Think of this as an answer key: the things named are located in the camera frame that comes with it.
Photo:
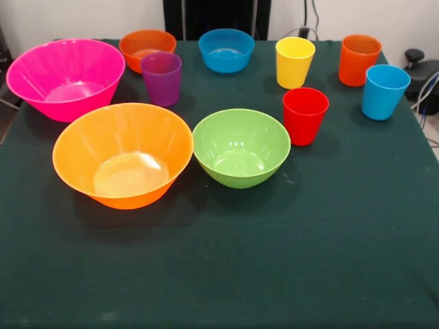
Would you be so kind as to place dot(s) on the black equipment box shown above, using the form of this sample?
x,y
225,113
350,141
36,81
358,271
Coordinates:
x,y
3,51

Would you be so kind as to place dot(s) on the grey metal leg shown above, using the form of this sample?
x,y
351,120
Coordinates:
x,y
8,103

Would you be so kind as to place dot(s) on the dark green table cloth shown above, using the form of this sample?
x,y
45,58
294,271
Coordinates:
x,y
240,257

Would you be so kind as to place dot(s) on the green bowl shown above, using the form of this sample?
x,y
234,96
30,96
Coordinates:
x,y
240,144

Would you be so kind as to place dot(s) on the large pink bowl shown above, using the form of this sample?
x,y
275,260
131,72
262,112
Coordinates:
x,y
41,68

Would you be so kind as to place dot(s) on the black power plug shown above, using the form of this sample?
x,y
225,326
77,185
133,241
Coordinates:
x,y
304,32

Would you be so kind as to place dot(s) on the small dark orange bowl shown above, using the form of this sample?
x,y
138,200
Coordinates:
x,y
133,58

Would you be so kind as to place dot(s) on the large orange bowl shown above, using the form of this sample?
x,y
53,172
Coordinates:
x,y
103,137

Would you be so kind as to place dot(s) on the purple cup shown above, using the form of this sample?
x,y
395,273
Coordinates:
x,y
161,85

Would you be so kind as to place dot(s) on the orange cup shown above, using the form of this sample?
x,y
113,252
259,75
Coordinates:
x,y
353,68

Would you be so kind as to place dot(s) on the black round knob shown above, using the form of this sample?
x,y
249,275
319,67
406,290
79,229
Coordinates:
x,y
414,55

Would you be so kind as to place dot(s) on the yellow cup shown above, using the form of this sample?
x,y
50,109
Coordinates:
x,y
293,72

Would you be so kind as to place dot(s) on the red cup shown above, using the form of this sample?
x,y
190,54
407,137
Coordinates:
x,y
302,127

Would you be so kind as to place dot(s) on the blue cup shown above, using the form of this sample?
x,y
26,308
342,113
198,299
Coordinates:
x,y
380,99

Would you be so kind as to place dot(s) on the black round base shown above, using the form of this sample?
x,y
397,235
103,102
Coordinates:
x,y
430,68

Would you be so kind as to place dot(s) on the blue bowl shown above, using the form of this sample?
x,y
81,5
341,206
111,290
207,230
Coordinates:
x,y
223,63

